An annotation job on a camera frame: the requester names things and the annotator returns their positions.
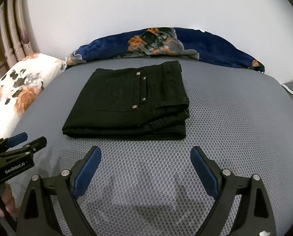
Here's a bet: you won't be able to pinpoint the navy floral blanket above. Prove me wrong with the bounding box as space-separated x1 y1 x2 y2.
66 27 265 73

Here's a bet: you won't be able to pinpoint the grey mesh mattress cover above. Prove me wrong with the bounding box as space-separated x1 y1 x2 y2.
9 58 293 235

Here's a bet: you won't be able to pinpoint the black pants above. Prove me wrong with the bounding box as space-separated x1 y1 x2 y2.
62 61 190 140

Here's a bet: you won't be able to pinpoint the white floral pillow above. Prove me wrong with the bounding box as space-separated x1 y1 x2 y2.
0 53 66 138

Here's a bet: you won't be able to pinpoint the person left hand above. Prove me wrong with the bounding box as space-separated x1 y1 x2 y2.
0 183 18 219

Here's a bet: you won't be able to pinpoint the beige curtain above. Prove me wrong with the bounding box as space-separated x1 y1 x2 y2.
0 0 33 78

